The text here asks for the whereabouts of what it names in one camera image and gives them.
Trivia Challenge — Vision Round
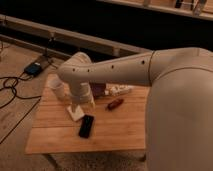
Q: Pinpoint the white square ceramic bowl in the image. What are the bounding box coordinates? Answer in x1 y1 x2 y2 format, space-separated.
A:
67 106 85 121

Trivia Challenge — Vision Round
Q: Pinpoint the dark purple object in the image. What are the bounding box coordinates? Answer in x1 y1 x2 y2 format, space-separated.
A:
90 83 106 98

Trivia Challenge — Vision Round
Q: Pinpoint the blue black power adapter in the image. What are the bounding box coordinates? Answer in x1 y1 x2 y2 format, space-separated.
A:
24 63 42 76

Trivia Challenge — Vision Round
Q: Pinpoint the translucent plastic cup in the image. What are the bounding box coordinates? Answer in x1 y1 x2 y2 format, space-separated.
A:
48 78 65 100

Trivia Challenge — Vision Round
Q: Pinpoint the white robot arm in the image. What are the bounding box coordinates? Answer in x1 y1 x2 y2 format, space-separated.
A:
58 47 213 171

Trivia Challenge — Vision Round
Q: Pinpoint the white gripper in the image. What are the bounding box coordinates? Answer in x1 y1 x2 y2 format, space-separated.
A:
69 83 95 109

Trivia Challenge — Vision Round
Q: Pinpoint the black rectangular remote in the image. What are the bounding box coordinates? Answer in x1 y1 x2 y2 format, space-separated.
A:
78 115 94 138

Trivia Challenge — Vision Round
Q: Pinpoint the long metal rail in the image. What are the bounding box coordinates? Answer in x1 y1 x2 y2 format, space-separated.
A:
0 14 149 57

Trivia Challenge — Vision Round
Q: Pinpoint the wooden board table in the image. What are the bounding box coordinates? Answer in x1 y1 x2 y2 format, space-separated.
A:
25 73 150 155

